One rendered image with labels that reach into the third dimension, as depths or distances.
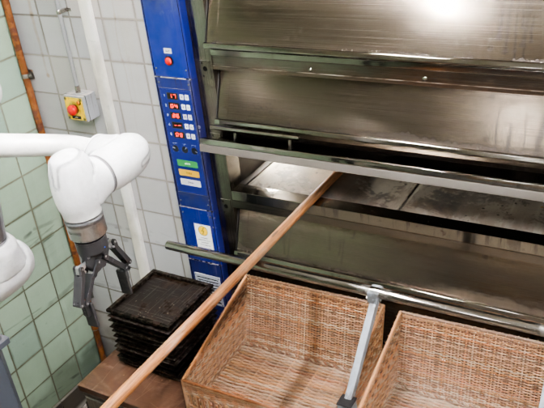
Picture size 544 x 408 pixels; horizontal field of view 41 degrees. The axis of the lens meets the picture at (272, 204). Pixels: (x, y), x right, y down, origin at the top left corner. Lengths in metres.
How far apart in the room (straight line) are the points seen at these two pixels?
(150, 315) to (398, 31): 1.31
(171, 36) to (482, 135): 1.04
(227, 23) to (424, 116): 0.68
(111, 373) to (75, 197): 1.30
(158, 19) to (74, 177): 0.96
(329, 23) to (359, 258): 0.80
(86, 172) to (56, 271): 1.70
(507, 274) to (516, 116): 0.52
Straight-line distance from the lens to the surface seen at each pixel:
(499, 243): 2.27
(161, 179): 2.79
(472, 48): 2.03
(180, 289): 2.75
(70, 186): 1.64
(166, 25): 2.46
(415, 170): 2.07
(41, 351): 3.38
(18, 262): 2.42
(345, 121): 2.25
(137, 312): 2.69
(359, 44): 2.13
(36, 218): 3.18
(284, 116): 2.34
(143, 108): 2.69
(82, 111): 2.80
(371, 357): 2.50
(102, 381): 2.83
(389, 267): 2.44
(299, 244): 2.57
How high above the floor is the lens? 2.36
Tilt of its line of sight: 28 degrees down
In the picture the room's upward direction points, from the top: 7 degrees counter-clockwise
